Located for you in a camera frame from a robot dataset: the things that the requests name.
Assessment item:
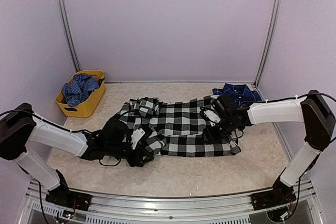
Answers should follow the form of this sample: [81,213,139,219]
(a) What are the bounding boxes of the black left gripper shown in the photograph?
[106,142,154,167]

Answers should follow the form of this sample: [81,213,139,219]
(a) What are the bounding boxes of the black white checked shirt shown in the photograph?
[112,95,241,157]

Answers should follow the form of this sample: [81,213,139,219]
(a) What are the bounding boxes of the blue plaid shirt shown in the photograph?
[212,83,262,105]

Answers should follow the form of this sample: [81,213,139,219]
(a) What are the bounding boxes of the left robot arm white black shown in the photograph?
[1,103,154,211]

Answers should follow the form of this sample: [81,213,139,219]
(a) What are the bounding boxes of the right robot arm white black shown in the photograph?
[200,90,335,210]

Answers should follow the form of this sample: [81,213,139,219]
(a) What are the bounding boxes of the blue gingham crumpled shirt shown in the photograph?
[61,73,100,108]

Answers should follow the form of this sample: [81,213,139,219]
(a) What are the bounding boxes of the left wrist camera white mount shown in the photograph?
[131,128,145,150]

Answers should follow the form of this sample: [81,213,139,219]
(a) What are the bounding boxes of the aluminium front rail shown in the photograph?
[16,181,325,223]

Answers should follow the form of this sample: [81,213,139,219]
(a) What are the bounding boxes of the right aluminium frame post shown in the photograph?
[253,0,281,90]

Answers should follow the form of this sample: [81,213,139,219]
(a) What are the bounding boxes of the aluminium frame post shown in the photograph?
[253,0,281,90]
[57,0,81,72]

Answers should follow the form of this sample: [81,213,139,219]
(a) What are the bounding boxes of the left aluminium frame post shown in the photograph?
[57,0,81,72]

